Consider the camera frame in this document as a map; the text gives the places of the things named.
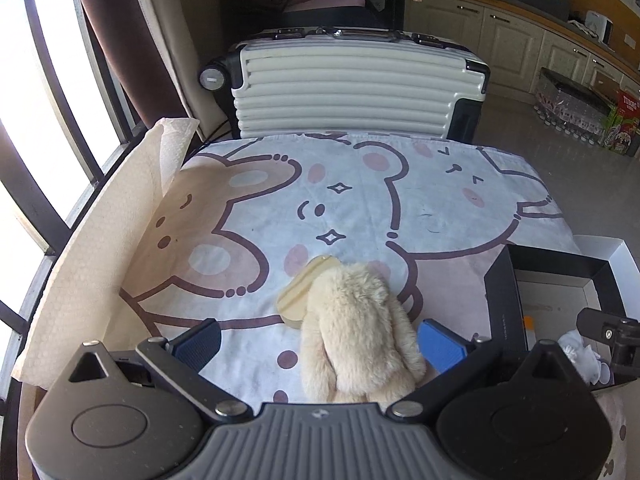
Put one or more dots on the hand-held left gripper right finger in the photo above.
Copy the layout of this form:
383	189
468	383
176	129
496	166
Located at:
440	346

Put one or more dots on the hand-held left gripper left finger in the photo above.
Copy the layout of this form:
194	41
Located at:
200	344

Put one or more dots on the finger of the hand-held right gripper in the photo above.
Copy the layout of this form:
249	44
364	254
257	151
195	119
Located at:
607	327

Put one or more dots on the white yarn ball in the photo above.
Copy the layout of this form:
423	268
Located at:
582	357

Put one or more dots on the black cardboard box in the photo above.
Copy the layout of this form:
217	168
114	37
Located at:
502	305

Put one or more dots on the beige plush toy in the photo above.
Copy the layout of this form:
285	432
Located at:
357	325

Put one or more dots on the white cardboard box lid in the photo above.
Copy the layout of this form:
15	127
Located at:
607	247

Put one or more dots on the printed bear blanket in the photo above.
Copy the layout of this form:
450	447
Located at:
350	200

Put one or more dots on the green drink carton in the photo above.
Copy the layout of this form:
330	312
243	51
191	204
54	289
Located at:
622	137

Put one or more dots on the red drink carton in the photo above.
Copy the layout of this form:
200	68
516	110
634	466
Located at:
629	105

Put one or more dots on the pack of water bottles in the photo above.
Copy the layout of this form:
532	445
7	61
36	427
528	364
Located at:
575	105

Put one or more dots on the cream ribbed suitcase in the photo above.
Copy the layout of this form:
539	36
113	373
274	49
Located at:
350	90

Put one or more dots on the black window railing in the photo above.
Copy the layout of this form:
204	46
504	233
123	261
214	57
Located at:
45	110

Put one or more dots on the white countertop appliance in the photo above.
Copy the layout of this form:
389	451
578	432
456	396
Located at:
599	26

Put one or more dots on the cream kitchen cabinets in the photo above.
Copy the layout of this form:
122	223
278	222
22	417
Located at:
500	40

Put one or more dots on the brown curtain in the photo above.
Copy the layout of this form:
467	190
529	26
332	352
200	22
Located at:
130	45

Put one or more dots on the dark navy bag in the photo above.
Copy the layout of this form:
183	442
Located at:
385	7

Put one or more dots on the pink bag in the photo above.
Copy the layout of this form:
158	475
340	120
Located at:
325	1

